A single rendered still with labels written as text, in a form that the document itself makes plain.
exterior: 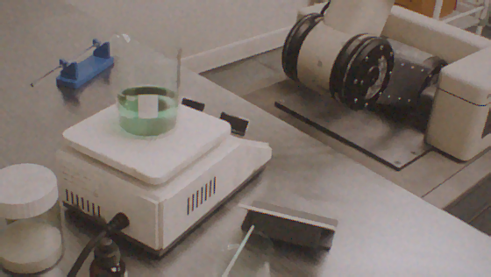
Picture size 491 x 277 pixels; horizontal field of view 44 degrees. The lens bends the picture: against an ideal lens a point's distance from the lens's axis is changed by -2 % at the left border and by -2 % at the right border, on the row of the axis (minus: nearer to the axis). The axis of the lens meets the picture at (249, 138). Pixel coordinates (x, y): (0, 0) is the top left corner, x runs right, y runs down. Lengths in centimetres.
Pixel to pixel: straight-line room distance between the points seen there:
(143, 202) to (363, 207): 24
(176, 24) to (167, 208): 198
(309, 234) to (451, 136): 98
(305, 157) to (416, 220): 15
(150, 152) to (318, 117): 107
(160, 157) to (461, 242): 31
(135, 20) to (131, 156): 183
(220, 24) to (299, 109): 109
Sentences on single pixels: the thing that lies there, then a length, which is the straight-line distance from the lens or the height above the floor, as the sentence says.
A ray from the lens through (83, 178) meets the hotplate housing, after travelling 59.
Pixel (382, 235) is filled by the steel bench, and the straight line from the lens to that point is 64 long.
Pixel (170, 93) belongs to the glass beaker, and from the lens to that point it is 57.
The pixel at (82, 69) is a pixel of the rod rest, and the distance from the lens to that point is 90.
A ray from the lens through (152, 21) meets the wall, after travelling 242.
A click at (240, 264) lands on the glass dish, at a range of 58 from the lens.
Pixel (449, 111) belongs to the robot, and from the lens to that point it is 152.
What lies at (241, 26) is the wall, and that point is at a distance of 275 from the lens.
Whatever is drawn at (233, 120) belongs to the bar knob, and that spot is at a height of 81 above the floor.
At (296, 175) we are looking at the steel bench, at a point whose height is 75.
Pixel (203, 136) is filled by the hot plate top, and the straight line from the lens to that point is 59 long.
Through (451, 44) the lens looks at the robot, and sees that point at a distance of 174.
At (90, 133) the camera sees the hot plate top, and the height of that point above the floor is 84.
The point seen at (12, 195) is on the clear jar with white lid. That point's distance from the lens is 54.
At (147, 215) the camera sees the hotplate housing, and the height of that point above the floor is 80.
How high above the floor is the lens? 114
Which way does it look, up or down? 31 degrees down
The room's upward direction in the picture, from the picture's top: 5 degrees clockwise
